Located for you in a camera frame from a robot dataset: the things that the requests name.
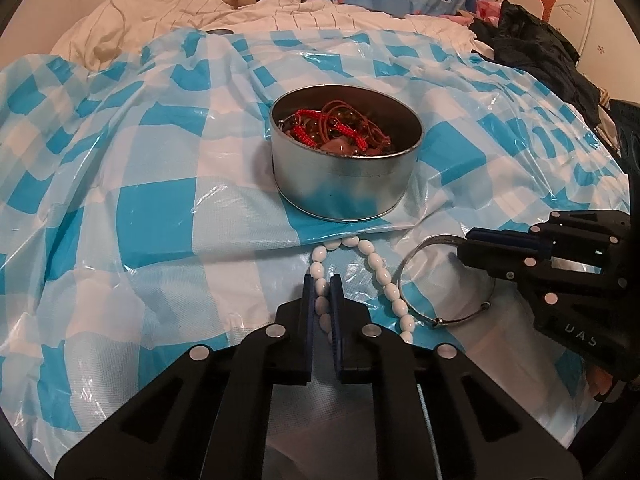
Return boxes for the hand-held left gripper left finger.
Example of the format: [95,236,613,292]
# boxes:
[54,274,321,480]

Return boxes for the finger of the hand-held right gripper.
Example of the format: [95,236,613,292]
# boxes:
[465,210,632,257]
[458,241,628,311]

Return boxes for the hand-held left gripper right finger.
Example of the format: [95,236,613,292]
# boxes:
[329,274,586,480]

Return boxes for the white oval bead bracelet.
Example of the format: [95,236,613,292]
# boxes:
[307,236,416,347]

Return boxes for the thin silver bangle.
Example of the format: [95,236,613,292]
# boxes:
[391,234,497,329]

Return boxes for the round silver metal tin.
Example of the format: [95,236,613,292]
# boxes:
[270,85,425,224]

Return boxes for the translucent pale bead bracelet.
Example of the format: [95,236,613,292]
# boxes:
[322,137,372,159]

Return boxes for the person's right hand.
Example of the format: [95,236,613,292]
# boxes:
[587,365,616,403]

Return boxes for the blue white checkered plastic sheet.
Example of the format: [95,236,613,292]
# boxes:
[0,27,634,480]

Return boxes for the pile of dark clothes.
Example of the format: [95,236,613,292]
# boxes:
[469,0,609,132]

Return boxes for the pink cloth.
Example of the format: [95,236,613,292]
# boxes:
[449,0,502,27]

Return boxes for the white striped quilt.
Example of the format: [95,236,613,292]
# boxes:
[49,0,495,70]

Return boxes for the brown cord bracelet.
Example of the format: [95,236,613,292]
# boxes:
[320,100,398,157]

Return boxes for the red woven cord bracelet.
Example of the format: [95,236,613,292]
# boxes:
[287,107,362,150]

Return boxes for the brown glass bead bracelet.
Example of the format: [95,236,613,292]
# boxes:
[279,112,328,142]

